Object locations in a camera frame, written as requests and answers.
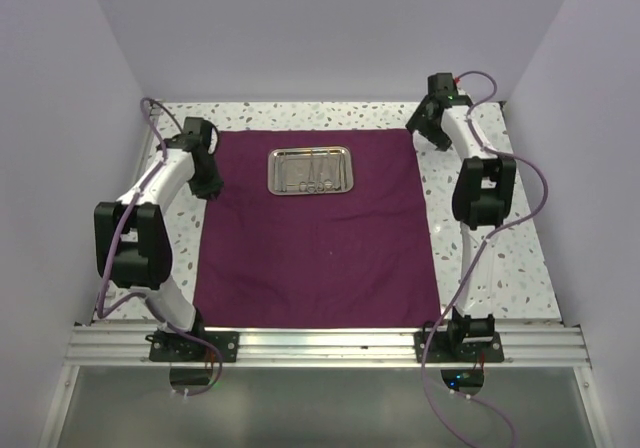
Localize purple surgical drape cloth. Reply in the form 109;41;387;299
194;129;440;329

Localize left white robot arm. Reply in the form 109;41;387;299
94;143;223;361

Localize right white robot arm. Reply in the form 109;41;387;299
407;90;516;363

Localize stainless steel instrument tray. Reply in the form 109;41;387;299
267;146;355;196

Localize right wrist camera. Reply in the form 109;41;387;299
427;72;459;99

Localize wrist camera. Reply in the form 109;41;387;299
427;72;459;99
183;117;220;154

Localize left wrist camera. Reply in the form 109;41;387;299
183;117;220;154

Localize aluminium left side rail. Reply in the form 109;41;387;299
131;97;159;187

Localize aluminium rail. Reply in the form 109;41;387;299
64;322;591;369
131;97;159;187

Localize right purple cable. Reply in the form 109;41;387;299
419;69;551;448

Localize purple cable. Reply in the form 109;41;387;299
419;69;551;448
94;97;224;399

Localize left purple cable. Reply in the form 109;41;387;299
94;97;224;399

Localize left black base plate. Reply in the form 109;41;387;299
145;330;240;363

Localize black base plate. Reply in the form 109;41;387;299
425;331;505;363
145;330;240;363

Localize aluminium front rail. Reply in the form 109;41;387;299
64;322;591;369

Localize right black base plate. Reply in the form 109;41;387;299
425;331;505;363

